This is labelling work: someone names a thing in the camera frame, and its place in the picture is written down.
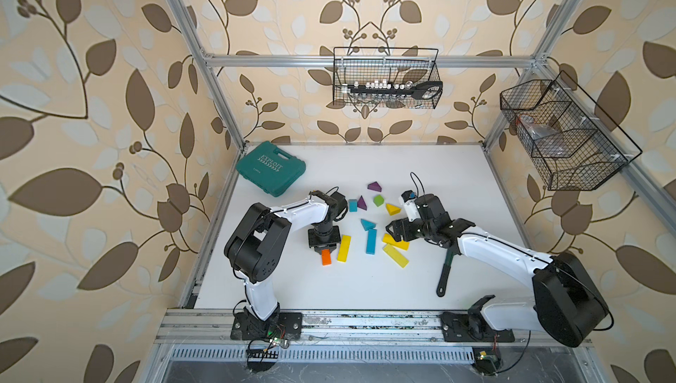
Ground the orange rectangular block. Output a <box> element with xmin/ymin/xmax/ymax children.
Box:
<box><xmin>321</xmin><ymin>249</ymin><xmax>332</xmax><ymax>266</ymax></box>

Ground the yellow triangle block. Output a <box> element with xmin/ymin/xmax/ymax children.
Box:
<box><xmin>386</xmin><ymin>203</ymin><xmax>401</xmax><ymax>216</ymax></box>

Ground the purple triangle block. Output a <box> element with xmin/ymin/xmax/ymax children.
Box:
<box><xmin>357</xmin><ymin>196</ymin><xmax>368</xmax><ymax>211</ymax></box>
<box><xmin>367</xmin><ymin>182</ymin><xmax>382</xmax><ymax>192</ymax></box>

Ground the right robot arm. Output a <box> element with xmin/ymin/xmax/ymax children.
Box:
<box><xmin>386</xmin><ymin>190</ymin><xmax>613</xmax><ymax>348</ymax></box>

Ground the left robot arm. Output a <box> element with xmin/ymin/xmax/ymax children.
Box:
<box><xmin>224</xmin><ymin>189</ymin><xmax>349</xmax><ymax>321</ymax></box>

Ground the teal triangle block centre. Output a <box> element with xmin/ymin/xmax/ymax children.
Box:
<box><xmin>360</xmin><ymin>219</ymin><xmax>377</xmax><ymax>232</ymax></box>

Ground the teal long block upright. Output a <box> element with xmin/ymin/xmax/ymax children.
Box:
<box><xmin>365</xmin><ymin>228</ymin><xmax>377</xmax><ymax>256</ymax></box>

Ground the lime yellow rectangular block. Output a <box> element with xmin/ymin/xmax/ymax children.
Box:
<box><xmin>383</xmin><ymin>244</ymin><xmax>409</xmax><ymax>269</ymax></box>

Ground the green cube upper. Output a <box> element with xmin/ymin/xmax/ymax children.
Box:
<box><xmin>373</xmin><ymin>195</ymin><xmax>385</xmax><ymax>207</ymax></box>

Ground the green plastic tool case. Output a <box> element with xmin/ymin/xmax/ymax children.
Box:
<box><xmin>236</xmin><ymin>141</ymin><xmax>306</xmax><ymax>197</ymax></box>

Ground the plastic bag in basket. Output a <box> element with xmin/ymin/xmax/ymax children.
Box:
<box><xmin>519</xmin><ymin>115</ymin><xmax>568</xmax><ymax>158</ymax></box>

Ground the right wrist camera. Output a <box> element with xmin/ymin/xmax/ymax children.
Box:
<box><xmin>400</xmin><ymin>190</ymin><xmax>420</xmax><ymax>222</ymax></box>

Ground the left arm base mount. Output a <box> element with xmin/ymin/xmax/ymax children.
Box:
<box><xmin>230</xmin><ymin>307</ymin><xmax>303</xmax><ymax>341</ymax></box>

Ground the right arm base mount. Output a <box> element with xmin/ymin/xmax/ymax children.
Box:
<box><xmin>440</xmin><ymin>295</ymin><xmax>515</xmax><ymax>344</ymax></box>

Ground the socket set rail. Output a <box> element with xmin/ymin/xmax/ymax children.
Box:
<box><xmin>337</xmin><ymin>81</ymin><xmax>443</xmax><ymax>101</ymax></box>

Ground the right wire basket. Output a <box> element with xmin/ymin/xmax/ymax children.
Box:
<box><xmin>500</xmin><ymin>71</ymin><xmax>643</xmax><ymax>191</ymax></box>

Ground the wire basket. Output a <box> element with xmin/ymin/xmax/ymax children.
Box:
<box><xmin>329</xmin><ymin>46</ymin><xmax>444</xmax><ymax>112</ymax></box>
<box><xmin>500</xmin><ymin>71</ymin><xmax>643</xmax><ymax>191</ymax></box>

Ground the back wire basket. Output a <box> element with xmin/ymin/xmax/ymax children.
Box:
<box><xmin>329</xmin><ymin>46</ymin><xmax>444</xmax><ymax>112</ymax></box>

